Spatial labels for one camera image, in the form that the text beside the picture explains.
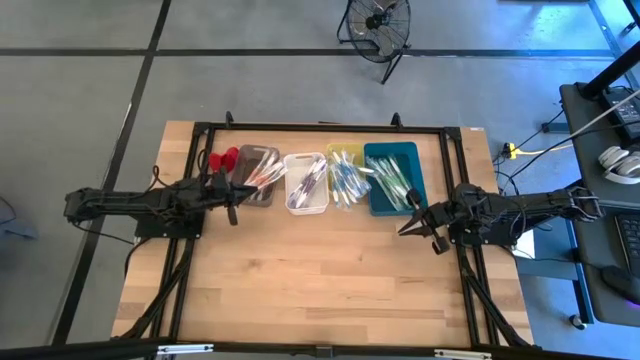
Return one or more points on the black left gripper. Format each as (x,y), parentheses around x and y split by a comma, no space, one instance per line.
(217,192)

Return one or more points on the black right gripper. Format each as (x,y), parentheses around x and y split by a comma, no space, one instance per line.
(437,220)

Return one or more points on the blue toothbrush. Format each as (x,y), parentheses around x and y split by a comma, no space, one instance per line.
(358,182)
(354,181)
(338,177)
(346,181)
(342,180)
(350,180)
(340,195)
(362,185)

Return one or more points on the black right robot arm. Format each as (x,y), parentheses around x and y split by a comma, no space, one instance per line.
(525,207)

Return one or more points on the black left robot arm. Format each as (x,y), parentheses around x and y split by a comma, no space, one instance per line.
(125,200)

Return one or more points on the transparent grey plastic bin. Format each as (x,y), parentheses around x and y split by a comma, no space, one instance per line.
(247,160)

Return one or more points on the red plastic bin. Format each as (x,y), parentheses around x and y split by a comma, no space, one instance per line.
(220,162)

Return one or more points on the teal plastic bin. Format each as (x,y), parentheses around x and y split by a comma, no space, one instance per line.
(417,165)

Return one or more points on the yellow plastic bin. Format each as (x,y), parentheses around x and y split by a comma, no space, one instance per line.
(350,148)

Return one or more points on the white paper sheet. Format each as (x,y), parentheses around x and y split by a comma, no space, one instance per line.
(525,247)

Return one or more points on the black side desk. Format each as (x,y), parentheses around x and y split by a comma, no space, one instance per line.
(585,150)
(595,260)

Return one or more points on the white headphones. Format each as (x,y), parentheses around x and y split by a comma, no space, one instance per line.
(612,155)

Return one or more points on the black floor fan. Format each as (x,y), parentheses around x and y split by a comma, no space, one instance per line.
(372,22)

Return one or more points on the black computer mouse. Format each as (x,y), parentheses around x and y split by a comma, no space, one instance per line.
(622,282)

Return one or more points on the black keyboard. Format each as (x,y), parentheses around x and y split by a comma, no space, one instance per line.
(630,240)

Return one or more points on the black power adapter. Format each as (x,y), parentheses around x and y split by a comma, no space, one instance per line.
(625,112)

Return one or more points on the black frame knob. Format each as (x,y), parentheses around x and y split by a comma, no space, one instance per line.
(229,119)
(397,120)

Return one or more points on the silver frame bracket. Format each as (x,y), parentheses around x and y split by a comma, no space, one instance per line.
(462,354)
(185,349)

